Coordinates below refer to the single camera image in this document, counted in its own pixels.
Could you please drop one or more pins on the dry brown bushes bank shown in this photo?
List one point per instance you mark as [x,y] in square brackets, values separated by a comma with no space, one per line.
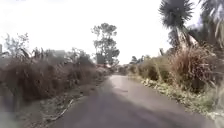
[43,75]

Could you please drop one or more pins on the grey asphalt path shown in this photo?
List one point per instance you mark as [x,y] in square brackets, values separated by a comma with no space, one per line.
[126,106]

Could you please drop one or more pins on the tall thin tree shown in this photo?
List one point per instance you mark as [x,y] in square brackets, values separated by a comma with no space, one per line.
[106,43]

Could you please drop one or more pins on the cabbage palm tree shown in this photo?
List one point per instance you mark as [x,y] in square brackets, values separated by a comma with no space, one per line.
[175,16]

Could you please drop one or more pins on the leaf-littered dirt verge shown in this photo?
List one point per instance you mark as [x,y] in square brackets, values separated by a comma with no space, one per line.
[56,106]

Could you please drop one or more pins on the dry grass and flax bank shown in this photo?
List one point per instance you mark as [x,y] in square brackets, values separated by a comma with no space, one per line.
[186,70]

